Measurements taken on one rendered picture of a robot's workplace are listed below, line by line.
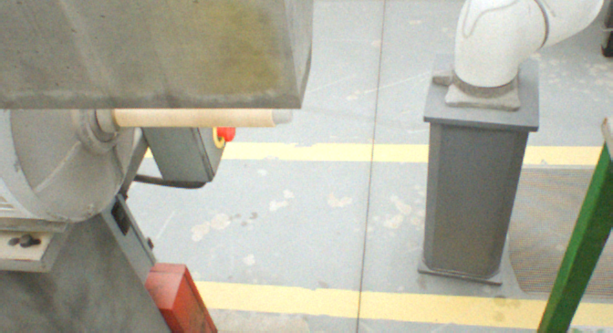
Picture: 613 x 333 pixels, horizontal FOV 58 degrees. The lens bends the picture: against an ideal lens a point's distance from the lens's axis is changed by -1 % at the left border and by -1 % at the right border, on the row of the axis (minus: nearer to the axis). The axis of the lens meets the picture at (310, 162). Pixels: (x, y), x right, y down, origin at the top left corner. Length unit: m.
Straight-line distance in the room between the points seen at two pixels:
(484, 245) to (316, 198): 0.70
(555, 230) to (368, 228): 0.65
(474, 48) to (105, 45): 1.08
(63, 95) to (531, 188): 1.96
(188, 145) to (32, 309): 0.34
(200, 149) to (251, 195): 1.29
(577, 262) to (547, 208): 0.85
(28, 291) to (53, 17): 0.55
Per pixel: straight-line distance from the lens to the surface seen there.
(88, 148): 0.67
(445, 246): 1.84
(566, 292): 1.45
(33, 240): 0.77
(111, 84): 0.43
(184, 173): 1.02
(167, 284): 1.30
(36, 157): 0.62
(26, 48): 0.44
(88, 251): 0.99
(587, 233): 1.27
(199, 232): 2.18
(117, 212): 1.11
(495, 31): 1.35
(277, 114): 0.60
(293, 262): 2.01
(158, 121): 0.64
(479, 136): 1.47
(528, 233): 2.10
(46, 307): 0.92
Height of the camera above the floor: 1.63
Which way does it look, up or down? 45 degrees down
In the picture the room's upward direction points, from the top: 9 degrees counter-clockwise
